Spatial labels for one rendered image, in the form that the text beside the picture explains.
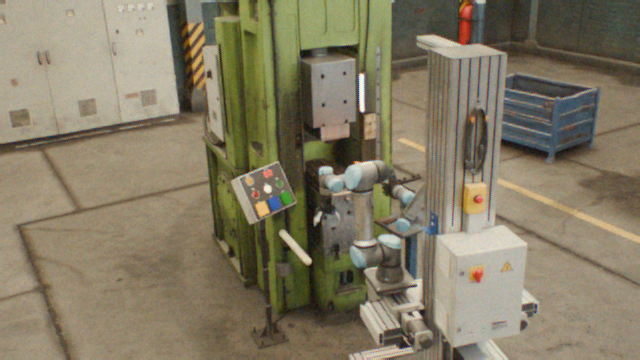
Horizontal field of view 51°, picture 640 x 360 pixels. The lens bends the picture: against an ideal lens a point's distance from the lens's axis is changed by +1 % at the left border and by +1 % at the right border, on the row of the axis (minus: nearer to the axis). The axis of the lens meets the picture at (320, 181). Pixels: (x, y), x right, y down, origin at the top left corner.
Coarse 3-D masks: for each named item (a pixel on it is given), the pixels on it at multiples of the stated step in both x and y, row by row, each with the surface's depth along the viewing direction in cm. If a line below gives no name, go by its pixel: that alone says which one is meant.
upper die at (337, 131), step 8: (304, 128) 439; (312, 128) 425; (320, 128) 413; (328, 128) 415; (336, 128) 417; (344, 128) 420; (320, 136) 415; (328, 136) 417; (336, 136) 419; (344, 136) 422
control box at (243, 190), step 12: (264, 168) 397; (276, 168) 403; (240, 180) 383; (264, 180) 394; (276, 180) 400; (240, 192) 385; (252, 192) 386; (264, 192) 392; (276, 192) 398; (252, 204) 384; (288, 204) 401; (252, 216) 384; (264, 216) 387
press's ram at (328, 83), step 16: (304, 64) 405; (320, 64) 398; (336, 64) 403; (352, 64) 407; (304, 80) 410; (320, 80) 402; (336, 80) 406; (352, 80) 411; (304, 96) 415; (320, 96) 405; (336, 96) 410; (352, 96) 414; (304, 112) 420; (320, 112) 409; (336, 112) 414; (352, 112) 418
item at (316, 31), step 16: (304, 0) 396; (320, 0) 401; (336, 0) 405; (352, 0) 409; (304, 16) 400; (320, 16) 404; (336, 16) 408; (352, 16) 413; (304, 32) 403; (320, 32) 407; (336, 32) 411; (352, 32) 415; (304, 48) 406
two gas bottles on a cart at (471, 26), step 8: (472, 0) 1056; (480, 0) 1059; (464, 8) 1089; (472, 8) 1082; (480, 8) 1063; (464, 16) 1089; (472, 16) 1076; (480, 16) 1068; (464, 24) 1093; (472, 24) 1079; (480, 24) 1072; (464, 32) 1098; (472, 32) 1083; (480, 32) 1077; (464, 40) 1103; (472, 40) 1087; (480, 40) 1082
